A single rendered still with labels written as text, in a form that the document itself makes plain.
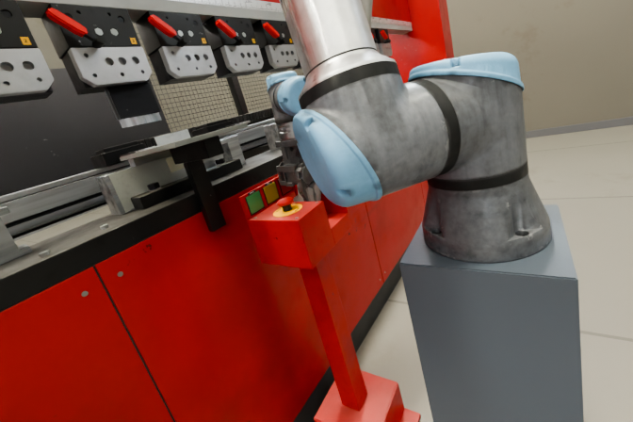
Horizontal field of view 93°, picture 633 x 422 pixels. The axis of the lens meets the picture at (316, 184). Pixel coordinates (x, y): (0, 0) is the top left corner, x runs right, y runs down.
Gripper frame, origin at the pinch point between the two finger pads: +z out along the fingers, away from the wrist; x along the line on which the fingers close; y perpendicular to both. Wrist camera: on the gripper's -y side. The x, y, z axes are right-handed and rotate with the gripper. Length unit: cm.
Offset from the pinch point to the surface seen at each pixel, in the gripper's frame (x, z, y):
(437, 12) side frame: -196, -65, 5
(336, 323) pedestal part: 6.7, 30.1, -4.0
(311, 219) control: 10.8, -3.4, -6.2
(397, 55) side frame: -198, -43, 37
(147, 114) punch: 16, -32, 35
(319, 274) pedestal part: 7.6, 14.0, -2.7
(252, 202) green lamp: 12.0, -7.5, 9.4
